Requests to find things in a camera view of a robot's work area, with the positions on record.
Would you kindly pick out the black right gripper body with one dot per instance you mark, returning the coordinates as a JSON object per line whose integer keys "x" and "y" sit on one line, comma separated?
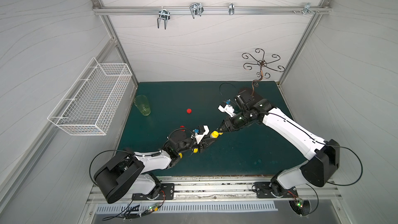
{"x": 230, "y": 124}

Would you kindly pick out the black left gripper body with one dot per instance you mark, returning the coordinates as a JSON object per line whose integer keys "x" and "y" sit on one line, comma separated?
{"x": 203, "y": 141}

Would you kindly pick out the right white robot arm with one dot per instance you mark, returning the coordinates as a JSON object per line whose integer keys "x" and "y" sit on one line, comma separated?
{"x": 322, "y": 157}

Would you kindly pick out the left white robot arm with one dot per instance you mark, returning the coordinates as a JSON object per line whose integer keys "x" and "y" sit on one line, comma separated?
{"x": 132, "y": 171}

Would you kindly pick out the bronze scroll jewelry stand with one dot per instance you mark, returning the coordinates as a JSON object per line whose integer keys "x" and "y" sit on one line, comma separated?
{"x": 262, "y": 64}

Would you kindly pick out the white vent strip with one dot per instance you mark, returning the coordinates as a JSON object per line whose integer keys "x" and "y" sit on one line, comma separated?
{"x": 192, "y": 207}

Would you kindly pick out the small metal clip hook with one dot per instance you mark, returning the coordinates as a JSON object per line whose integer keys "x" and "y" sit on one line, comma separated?
{"x": 231, "y": 9}

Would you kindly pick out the double prong metal hook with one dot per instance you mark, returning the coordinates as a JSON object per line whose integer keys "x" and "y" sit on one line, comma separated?
{"x": 164, "y": 16}

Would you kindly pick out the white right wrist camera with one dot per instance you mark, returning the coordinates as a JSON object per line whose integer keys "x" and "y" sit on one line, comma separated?
{"x": 226, "y": 107}

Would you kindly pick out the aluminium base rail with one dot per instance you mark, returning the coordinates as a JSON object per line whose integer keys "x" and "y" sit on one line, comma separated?
{"x": 224, "y": 188}

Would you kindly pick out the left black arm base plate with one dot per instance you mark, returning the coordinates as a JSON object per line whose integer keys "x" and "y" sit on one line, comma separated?
{"x": 164, "y": 191}

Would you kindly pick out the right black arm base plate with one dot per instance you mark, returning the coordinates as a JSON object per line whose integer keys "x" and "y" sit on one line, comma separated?
{"x": 268, "y": 190}

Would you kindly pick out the wire loop metal hook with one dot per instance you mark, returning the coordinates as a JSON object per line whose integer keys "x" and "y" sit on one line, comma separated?
{"x": 196, "y": 9}

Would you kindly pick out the white wire basket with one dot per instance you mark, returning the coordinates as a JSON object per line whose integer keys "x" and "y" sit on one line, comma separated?
{"x": 89, "y": 105}

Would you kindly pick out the metal bracket hook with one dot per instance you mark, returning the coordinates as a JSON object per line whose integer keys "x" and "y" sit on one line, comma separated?
{"x": 307, "y": 10}

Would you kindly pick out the aluminium top rail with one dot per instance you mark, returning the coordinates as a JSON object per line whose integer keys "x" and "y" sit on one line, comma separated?
{"x": 208, "y": 10}

